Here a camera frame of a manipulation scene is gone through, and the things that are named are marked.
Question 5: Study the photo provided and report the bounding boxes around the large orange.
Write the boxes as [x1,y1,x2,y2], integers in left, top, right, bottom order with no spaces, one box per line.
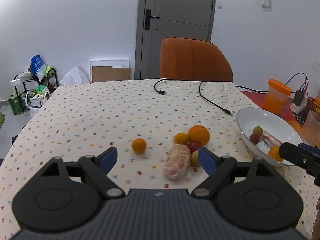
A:
[188,125,210,146]

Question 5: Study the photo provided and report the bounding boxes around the small orange kumquat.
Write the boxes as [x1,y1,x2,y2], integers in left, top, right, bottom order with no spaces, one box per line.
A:
[131,138,147,154]

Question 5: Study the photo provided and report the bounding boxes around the small tangerine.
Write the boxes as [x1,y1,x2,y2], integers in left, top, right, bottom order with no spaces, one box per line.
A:
[174,132,189,145]

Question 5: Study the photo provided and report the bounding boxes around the yellow green fruit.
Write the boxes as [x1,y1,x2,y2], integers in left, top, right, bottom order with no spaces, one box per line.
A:
[190,150,201,167]

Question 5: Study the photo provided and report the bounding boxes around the orange fruit in plate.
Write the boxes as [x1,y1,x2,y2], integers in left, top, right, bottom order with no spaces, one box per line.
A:
[268,146,284,163]

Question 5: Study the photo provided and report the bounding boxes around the red fruit on table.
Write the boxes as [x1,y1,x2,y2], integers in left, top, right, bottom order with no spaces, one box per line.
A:
[187,142,201,153]

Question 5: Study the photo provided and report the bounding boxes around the white round plate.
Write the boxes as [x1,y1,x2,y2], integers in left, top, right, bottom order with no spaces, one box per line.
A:
[236,107,302,167]

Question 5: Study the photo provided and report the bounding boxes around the red cherry tomato in plate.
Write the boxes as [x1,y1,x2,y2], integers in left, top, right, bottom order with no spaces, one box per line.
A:
[249,134,260,145]

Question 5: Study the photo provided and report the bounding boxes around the white power strip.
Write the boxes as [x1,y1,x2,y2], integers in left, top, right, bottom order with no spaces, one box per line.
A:
[289,96,309,114]

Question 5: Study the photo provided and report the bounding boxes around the brown longan fruit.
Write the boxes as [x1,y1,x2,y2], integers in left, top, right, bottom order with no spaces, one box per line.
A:
[252,126,263,137]

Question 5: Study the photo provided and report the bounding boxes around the black charger plug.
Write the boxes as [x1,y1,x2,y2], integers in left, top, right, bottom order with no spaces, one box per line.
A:
[292,90,305,107]

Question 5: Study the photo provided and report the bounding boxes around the orange lidded plastic jar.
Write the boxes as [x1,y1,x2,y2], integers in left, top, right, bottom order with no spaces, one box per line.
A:
[263,79,292,115]

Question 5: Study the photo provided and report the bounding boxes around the red orange table mat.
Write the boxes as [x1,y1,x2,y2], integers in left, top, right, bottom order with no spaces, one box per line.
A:
[242,91,303,135]

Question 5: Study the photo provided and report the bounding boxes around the dotted white tablecloth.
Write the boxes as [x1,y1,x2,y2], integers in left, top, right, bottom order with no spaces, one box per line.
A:
[0,77,318,240]

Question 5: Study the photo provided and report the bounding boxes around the white plastic bag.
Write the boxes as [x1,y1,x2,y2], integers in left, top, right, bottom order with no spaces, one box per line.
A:
[60,67,89,86]

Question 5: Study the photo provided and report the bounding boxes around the cardboard sheet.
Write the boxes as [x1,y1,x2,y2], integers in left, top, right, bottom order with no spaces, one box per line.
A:
[92,66,131,82]

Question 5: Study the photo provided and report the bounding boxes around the black metal rack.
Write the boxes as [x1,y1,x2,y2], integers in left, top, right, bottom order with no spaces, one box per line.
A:
[9,66,59,114]

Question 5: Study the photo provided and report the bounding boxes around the orange leather chair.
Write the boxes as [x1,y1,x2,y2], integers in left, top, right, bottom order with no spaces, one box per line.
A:
[159,37,233,82]

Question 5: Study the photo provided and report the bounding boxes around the grey door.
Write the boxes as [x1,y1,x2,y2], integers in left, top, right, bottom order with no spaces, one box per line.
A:
[133,0,216,79]

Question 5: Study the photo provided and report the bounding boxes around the orange wire basket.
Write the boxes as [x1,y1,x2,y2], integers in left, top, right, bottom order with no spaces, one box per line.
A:
[305,98,320,115]

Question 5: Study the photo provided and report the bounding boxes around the black usb cable right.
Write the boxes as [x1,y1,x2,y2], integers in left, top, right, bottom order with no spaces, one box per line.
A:
[198,80,234,117]

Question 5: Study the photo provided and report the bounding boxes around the grey power cable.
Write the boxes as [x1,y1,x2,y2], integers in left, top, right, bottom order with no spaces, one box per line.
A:
[285,72,310,86]

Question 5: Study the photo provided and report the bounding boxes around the white board against wall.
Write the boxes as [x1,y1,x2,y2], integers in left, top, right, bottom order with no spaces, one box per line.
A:
[90,59,130,68]

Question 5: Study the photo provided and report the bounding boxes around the white light switch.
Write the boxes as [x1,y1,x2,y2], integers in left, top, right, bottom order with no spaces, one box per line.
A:
[261,0,271,8]

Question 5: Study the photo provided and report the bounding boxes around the black door handle lock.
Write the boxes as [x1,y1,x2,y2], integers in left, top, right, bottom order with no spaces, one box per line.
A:
[144,10,160,30]

